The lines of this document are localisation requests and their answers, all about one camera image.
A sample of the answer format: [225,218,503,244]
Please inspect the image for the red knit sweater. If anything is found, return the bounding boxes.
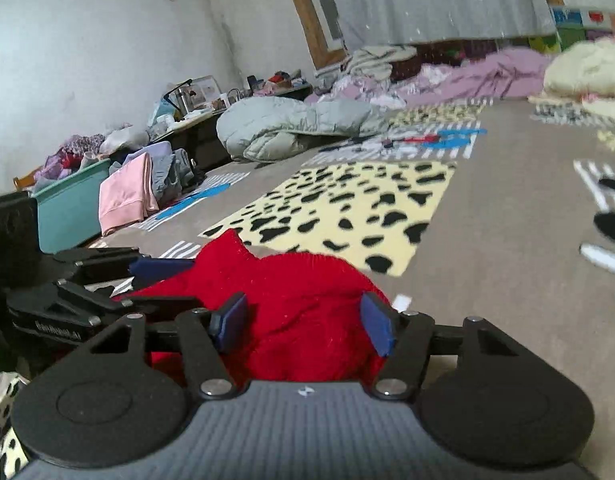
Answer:
[137,230,385,385]

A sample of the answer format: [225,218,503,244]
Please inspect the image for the pile of clothes in bin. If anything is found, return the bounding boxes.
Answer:
[30,126,150,193]

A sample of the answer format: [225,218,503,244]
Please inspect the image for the pink folded sweatshirt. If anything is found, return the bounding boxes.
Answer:
[98,154,158,236]

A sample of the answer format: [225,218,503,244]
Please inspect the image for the teal plastic storage bin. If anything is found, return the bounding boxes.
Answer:
[33,159,110,254]

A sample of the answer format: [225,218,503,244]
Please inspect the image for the grey folded garment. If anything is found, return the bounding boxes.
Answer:
[151,148,194,208]

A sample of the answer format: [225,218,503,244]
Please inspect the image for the lavender folded garment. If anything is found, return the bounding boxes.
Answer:
[124,141,173,165]

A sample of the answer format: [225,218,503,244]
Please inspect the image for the dark low cluttered table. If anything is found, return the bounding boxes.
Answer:
[151,84,315,172]

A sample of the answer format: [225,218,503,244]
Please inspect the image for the cartoon patchwork bed cover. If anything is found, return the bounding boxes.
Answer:
[0,96,615,480]

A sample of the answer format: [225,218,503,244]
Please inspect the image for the light grey puffer jacket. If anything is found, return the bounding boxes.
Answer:
[216,96,390,164]

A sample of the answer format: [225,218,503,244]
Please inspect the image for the striped folded cloth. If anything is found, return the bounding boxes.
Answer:
[314,46,417,80]

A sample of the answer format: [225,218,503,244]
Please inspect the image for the purple blanket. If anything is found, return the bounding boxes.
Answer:
[306,47,551,110]

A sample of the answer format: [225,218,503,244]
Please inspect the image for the cream fluffy blanket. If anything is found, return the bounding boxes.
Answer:
[528,36,615,122]

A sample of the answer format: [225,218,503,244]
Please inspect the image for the grey dotted curtain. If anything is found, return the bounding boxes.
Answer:
[335,0,556,50]

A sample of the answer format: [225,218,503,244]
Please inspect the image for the colourful toy box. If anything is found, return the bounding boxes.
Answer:
[550,6,615,51]

